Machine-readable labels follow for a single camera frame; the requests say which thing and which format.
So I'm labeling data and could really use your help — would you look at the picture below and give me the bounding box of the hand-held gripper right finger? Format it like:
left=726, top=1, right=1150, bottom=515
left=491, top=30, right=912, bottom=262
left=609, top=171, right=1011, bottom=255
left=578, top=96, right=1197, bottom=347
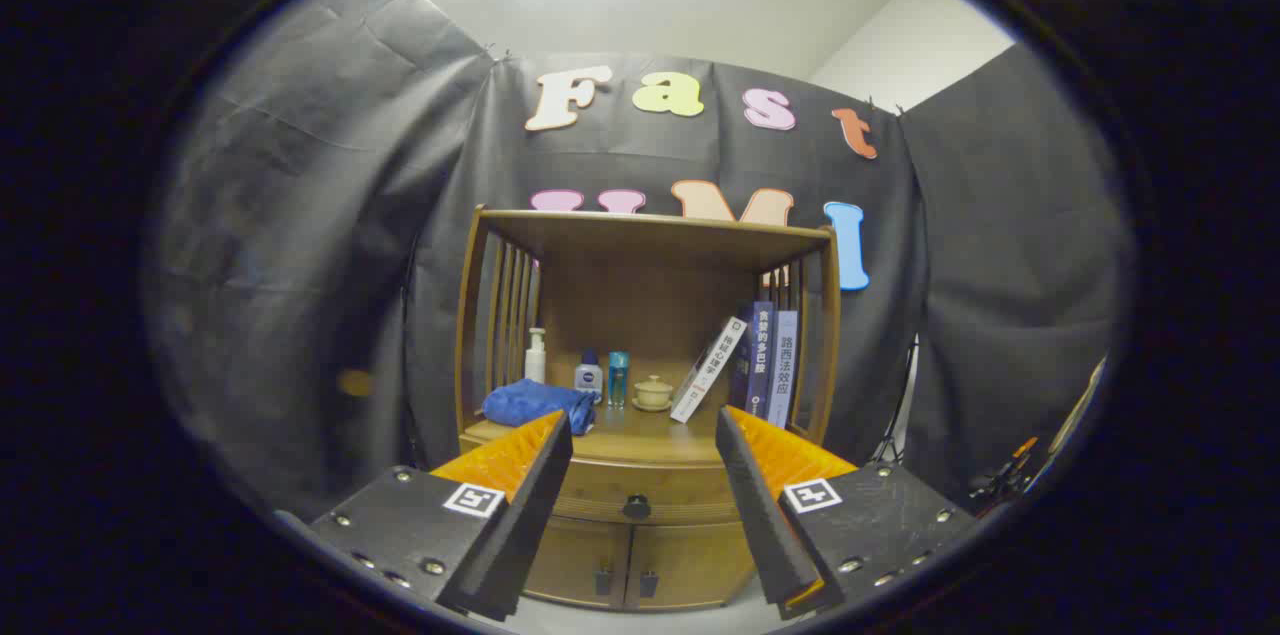
left=714, top=405, right=979, bottom=618

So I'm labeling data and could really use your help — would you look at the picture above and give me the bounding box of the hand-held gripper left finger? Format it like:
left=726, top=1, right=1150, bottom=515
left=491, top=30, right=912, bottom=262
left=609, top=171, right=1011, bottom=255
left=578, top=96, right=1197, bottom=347
left=305, top=410, right=576, bottom=621

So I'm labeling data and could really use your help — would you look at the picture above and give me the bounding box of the wooden cabinet door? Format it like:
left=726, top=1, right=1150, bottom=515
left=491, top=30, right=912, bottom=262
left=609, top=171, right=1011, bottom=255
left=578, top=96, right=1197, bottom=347
left=523, top=515, right=633, bottom=609
left=625, top=520, right=758, bottom=612

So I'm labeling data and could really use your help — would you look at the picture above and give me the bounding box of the wooden countertop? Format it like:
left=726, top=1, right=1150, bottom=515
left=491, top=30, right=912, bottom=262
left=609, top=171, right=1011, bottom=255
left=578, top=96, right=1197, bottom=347
left=462, top=395, right=826, bottom=468

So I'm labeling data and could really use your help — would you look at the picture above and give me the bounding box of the wooden cabinet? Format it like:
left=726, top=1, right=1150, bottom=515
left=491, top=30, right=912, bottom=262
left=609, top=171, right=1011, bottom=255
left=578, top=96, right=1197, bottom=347
left=455, top=205, right=843, bottom=613

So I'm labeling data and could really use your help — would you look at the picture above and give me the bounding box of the blue folded towel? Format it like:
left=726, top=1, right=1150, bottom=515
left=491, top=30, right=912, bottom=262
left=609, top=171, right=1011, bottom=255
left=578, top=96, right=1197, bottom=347
left=483, top=378, right=598, bottom=436

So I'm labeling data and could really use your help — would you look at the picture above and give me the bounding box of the black tripod stand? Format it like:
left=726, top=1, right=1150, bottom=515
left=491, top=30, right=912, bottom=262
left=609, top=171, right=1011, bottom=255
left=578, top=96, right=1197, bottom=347
left=868, top=335, right=921, bottom=468

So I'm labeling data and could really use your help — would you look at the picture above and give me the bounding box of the light purple book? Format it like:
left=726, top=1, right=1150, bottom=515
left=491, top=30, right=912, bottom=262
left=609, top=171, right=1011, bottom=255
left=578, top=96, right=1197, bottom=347
left=765, top=310, right=800, bottom=429

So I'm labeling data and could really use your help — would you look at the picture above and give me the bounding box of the white book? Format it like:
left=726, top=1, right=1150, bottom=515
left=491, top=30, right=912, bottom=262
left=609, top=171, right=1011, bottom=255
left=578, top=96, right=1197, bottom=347
left=669, top=317, right=748, bottom=424

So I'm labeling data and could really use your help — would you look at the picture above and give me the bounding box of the dark blue book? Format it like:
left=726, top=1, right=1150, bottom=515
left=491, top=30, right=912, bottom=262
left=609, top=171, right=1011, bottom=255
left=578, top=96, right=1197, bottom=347
left=730, top=301, right=776, bottom=419

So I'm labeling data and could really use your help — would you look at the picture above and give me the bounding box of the beige lidded teacup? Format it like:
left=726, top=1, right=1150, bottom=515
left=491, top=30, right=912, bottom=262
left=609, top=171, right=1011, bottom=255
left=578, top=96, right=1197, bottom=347
left=631, top=374, right=675, bottom=413

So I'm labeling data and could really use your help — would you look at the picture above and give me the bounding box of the black device with orange part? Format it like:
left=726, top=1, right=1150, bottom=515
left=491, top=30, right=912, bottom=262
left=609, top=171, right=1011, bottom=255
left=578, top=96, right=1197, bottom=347
left=965, top=435, right=1043, bottom=514

